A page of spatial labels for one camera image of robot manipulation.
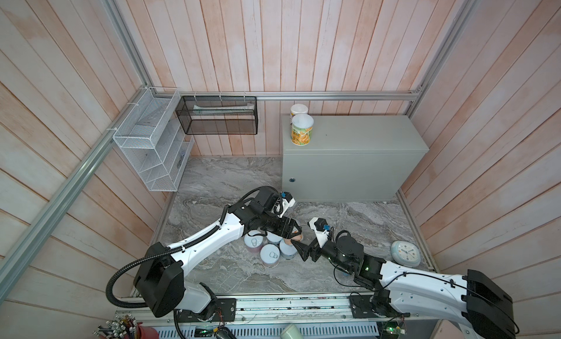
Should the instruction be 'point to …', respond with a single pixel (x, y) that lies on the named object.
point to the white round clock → (406, 253)
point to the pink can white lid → (269, 253)
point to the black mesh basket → (218, 115)
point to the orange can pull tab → (288, 240)
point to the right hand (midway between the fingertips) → (300, 232)
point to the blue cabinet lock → (292, 180)
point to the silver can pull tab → (272, 238)
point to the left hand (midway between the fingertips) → (292, 234)
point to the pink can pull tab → (254, 242)
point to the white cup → (291, 332)
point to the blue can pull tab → (286, 250)
